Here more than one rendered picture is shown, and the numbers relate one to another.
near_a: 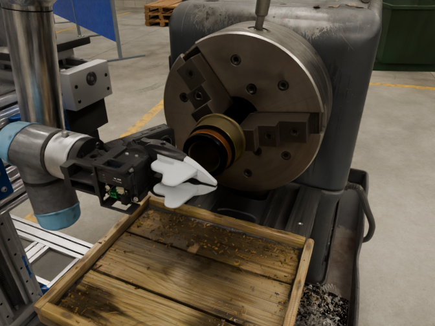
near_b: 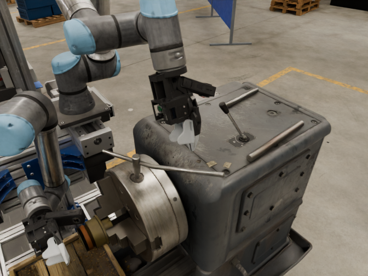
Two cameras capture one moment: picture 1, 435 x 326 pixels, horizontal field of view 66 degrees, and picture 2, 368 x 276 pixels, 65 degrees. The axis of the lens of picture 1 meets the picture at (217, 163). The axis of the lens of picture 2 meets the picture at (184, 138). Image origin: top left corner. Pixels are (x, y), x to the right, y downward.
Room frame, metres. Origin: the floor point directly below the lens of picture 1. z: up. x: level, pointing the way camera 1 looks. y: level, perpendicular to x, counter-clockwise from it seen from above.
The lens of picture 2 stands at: (0.18, -0.48, 1.81)
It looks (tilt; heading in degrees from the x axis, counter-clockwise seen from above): 37 degrees down; 30
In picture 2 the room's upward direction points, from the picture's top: straight up
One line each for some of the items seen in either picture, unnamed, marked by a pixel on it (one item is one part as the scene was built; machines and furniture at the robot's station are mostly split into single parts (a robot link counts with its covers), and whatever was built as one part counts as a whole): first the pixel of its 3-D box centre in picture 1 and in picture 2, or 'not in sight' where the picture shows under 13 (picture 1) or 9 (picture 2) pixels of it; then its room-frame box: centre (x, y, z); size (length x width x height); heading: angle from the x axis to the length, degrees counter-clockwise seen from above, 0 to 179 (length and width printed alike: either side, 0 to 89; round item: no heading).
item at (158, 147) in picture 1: (158, 157); (56, 235); (0.41, 0.08, 1.10); 0.09 x 0.02 x 0.05; 67
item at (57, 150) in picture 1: (74, 154); (38, 210); (0.45, 0.22, 1.08); 0.08 x 0.05 x 0.08; 157
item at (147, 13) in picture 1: (170, 12); (295, 0); (8.76, 1.13, 0.22); 1.25 x 0.86 x 0.44; 167
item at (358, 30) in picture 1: (282, 68); (226, 160); (1.00, -0.19, 1.06); 0.59 x 0.48 x 0.39; 157
